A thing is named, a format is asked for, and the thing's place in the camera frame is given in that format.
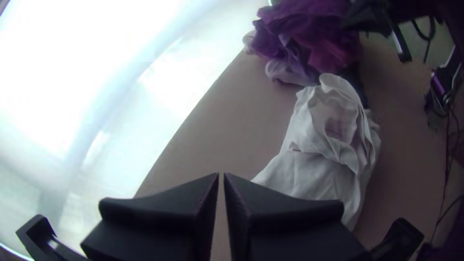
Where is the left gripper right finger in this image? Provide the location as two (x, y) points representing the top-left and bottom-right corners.
(223, 172), (370, 261)

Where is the heap of clothes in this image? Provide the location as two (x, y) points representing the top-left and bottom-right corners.
(243, 0), (363, 87)

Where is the black cable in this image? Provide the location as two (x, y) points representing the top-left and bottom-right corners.
(431, 107), (464, 234)

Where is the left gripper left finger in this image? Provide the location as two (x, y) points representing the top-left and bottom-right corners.
(80, 172), (220, 261)

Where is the white t-shirt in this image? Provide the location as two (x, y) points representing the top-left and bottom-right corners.
(252, 72), (381, 231)

